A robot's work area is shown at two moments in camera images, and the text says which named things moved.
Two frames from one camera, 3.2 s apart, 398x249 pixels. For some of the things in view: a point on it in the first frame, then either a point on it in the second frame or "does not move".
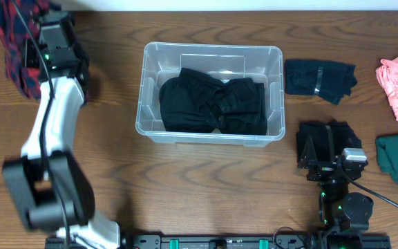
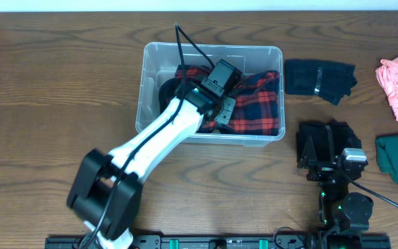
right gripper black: x=309 y=160 does not move
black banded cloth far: x=331 y=81 does not move
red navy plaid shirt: x=19 y=21 -> x=256 y=112
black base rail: x=231 y=241 does not move
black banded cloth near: x=329 y=138 does not move
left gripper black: x=30 y=46 -> x=226 y=117
